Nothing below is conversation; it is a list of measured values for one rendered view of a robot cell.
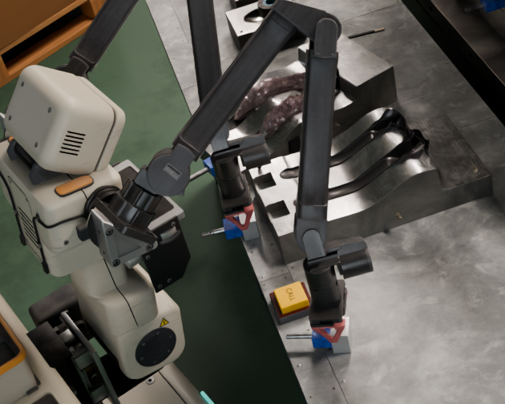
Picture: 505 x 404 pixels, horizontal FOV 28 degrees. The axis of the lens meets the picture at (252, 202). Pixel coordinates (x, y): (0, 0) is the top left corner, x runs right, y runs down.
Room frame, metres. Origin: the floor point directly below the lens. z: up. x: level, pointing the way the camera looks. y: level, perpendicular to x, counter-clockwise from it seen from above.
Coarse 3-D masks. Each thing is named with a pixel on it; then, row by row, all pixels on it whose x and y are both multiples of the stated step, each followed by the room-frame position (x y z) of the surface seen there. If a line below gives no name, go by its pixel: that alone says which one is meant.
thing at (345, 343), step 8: (288, 336) 1.37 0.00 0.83; (296, 336) 1.36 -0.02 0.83; (304, 336) 1.35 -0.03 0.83; (312, 336) 1.34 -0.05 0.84; (320, 336) 1.34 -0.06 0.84; (344, 336) 1.31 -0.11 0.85; (352, 336) 1.35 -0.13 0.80; (320, 344) 1.33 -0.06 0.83; (328, 344) 1.32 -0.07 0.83; (336, 344) 1.32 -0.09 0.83; (344, 344) 1.31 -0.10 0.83; (336, 352) 1.32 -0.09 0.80; (344, 352) 1.31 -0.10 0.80
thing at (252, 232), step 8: (240, 216) 1.73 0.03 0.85; (224, 224) 1.73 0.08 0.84; (232, 224) 1.73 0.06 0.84; (256, 224) 1.71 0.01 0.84; (208, 232) 1.73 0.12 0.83; (216, 232) 1.73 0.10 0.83; (224, 232) 1.71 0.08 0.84; (232, 232) 1.71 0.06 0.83; (240, 232) 1.71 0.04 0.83; (248, 232) 1.71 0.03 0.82; (256, 232) 1.71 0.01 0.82
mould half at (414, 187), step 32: (352, 128) 1.87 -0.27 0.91; (416, 128) 1.87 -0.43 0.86; (448, 128) 1.84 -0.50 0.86; (288, 160) 1.85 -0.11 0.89; (352, 160) 1.78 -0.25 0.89; (416, 160) 1.67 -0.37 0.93; (448, 160) 1.73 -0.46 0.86; (480, 160) 1.70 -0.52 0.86; (256, 192) 1.81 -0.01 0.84; (288, 192) 1.73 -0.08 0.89; (384, 192) 1.63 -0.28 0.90; (416, 192) 1.63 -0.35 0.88; (448, 192) 1.64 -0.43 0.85; (480, 192) 1.64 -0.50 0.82; (288, 224) 1.63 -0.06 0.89; (352, 224) 1.61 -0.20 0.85; (384, 224) 1.62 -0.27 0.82; (288, 256) 1.60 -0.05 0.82
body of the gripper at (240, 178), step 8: (240, 176) 1.72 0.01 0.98; (224, 184) 1.71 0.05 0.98; (232, 184) 1.71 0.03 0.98; (240, 184) 1.71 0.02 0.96; (224, 192) 1.71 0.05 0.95; (232, 192) 1.71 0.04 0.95; (240, 192) 1.71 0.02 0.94; (248, 192) 1.71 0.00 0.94; (224, 200) 1.71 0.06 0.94; (232, 200) 1.70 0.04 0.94; (240, 200) 1.69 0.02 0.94; (248, 200) 1.68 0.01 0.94; (224, 208) 1.68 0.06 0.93
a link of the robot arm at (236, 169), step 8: (216, 152) 1.74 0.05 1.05; (224, 152) 1.73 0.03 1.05; (232, 152) 1.73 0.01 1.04; (240, 152) 1.72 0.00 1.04; (216, 160) 1.72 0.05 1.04; (224, 160) 1.71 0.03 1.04; (232, 160) 1.71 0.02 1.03; (240, 160) 1.72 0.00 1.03; (216, 168) 1.71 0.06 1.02; (224, 168) 1.71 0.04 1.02; (232, 168) 1.71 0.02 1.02; (216, 176) 1.72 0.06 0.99; (224, 176) 1.71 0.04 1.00; (232, 176) 1.71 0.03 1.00
